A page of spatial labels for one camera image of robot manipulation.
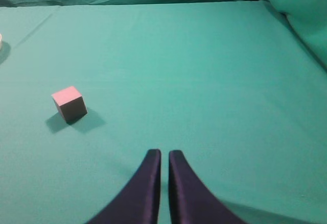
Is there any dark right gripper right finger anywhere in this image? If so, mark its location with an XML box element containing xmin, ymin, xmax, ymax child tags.
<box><xmin>168</xmin><ymin>150</ymin><xmax>245</xmax><ymax>223</ymax></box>

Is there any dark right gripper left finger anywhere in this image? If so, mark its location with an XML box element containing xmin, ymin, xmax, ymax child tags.
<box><xmin>88</xmin><ymin>149</ymin><xmax>161</xmax><ymax>223</ymax></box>

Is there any small wooden cube block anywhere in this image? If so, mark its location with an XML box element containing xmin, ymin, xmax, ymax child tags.
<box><xmin>51</xmin><ymin>86</ymin><xmax>87</xmax><ymax>123</ymax></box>

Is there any green table cloth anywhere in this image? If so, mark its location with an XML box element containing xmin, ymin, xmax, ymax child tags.
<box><xmin>1</xmin><ymin>1</ymin><xmax>326</xmax><ymax>223</ymax></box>

